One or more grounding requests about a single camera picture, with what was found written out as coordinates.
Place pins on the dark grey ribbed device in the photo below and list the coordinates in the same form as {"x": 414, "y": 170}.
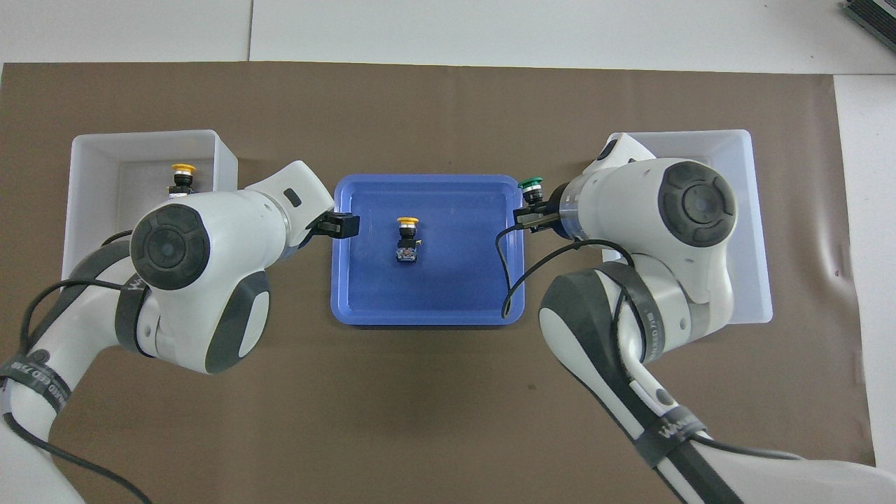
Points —
{"x": 875, "y": 15}

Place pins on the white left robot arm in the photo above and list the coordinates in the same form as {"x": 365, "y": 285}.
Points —
{"x": 210, "y": 245}

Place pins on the yellow push button switch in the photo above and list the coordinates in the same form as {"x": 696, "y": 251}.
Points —
{"x": 183, "y": 178}
{"x": 407, "y": 248}

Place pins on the green push button switch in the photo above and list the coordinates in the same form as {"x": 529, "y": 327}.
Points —
{"x": 530, "y": 185}

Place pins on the brown paper table mat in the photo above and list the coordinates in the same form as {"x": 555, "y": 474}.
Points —
{"x": 420, "y": 105}

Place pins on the translucent white plastic box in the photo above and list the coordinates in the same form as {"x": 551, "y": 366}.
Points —
{"x": 749, "y": 210}
{"x": 98, "y": 168}

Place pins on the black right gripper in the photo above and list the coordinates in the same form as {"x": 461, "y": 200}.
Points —
{"x": 542, "y": 218}

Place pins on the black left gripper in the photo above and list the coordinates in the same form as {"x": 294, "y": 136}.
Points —
{"x": 339, "y": 226}

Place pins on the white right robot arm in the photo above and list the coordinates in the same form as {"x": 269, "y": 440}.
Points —
{"x": 630, "y": 210}

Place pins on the blue plastic tray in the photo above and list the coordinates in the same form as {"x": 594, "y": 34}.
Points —
{"x": 448, "y": 280}

